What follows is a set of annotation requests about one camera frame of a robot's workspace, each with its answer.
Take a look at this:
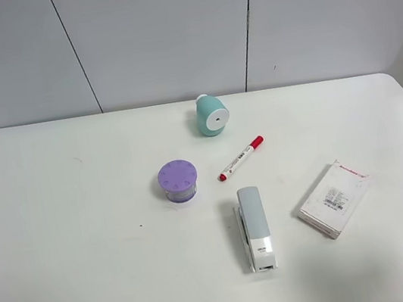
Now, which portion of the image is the teal pencil sharpener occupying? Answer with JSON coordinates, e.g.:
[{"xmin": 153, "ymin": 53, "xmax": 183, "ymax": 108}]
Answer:
[{"xmin": 195, "ymin": 94, "xmax": 230, "ymax": 137}]

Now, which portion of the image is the white grey stapler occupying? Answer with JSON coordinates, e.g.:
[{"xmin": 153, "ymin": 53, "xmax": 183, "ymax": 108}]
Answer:
[{"xmin": 234, "ymin": 186, "xmax": 278, "ymax": 272}]

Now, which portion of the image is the red whiteboard marker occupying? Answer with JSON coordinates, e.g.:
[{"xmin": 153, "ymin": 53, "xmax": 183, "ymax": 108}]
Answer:
[{"xmin": 218, "ymin": 135, "xmax": 264, "ymax": 182}]

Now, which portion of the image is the purple lidded round container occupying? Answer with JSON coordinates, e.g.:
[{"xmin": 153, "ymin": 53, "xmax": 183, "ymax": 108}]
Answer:
[{"xmin": 158, "ymin": 159, "xmax": 198, "ymax": 203}]

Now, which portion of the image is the white cardboard box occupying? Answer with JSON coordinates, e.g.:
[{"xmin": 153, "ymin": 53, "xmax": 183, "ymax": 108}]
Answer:
[{"xmin": 298, "ymin": 160, "xmax": 370, "ymax": 240}]

